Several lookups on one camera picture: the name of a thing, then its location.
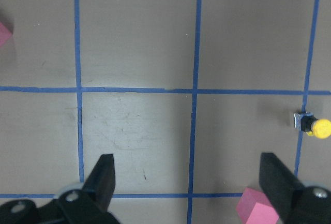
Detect pink cube centre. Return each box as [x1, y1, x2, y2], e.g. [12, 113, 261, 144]
[236, 187, 279, 224]

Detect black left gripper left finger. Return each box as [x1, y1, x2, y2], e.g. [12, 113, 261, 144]
[82, 154, 115, 211]

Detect pink cube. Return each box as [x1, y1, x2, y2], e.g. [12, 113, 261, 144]
[236, 187, 279, 224]
[0, 22, 12, 47]

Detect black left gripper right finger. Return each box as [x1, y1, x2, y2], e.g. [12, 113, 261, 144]
[259, 152, 305, 214]

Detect pink cube far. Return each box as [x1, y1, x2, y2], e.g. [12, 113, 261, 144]
[0, 22, 12, 47]

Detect yellow push button switch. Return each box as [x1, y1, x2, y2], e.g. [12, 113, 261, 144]
[294, 112, 330, 139]

